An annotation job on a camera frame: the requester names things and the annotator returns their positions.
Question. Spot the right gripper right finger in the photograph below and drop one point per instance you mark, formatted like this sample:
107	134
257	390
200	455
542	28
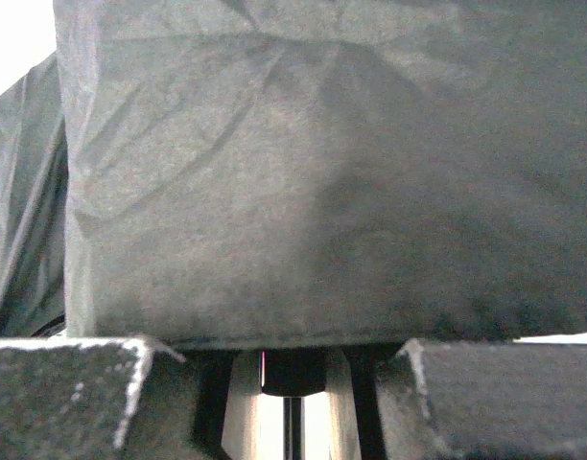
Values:
463	400

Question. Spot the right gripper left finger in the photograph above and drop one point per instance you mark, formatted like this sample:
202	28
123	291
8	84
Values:
94	398

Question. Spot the black folding umbrella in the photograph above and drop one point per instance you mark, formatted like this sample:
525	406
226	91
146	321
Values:
287	192

